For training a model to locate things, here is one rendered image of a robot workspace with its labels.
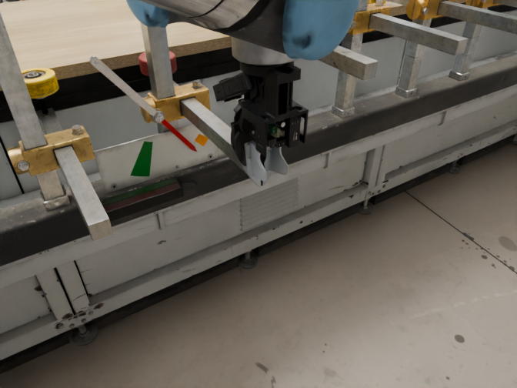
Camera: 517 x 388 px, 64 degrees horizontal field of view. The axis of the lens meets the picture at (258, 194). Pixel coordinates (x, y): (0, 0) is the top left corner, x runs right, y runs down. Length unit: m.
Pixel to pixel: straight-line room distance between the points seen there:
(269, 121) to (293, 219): 1.10
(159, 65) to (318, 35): 0.55
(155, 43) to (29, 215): 0.40
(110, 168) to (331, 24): 0.63
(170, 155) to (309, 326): 0.84
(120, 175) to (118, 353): 0.76
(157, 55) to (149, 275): 0.83
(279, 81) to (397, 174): 1.48
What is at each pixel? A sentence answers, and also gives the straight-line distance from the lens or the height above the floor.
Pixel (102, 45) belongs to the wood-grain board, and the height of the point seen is 0.90.
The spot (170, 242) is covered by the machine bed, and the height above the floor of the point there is 0.26.
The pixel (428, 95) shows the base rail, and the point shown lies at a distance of 1.39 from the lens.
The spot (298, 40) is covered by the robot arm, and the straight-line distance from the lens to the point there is 0.31.
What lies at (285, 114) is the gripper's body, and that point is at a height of 0.97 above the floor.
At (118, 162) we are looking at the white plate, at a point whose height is 0.76.
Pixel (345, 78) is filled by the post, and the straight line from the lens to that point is 1.13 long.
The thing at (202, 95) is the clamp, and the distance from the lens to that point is 0.88.
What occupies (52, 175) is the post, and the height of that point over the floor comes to 0.77.
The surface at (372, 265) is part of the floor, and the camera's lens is 1.72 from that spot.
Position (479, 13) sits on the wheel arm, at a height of 0.96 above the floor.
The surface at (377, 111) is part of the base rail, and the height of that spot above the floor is 0.70.
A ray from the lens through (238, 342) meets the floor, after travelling 1.45.
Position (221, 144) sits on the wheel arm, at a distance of 0.73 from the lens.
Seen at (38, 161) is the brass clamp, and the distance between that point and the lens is 0.84.
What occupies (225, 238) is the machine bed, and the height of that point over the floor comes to 0.18.
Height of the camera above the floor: 1.21
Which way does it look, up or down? 37 degrees down
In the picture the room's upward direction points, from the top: straight up
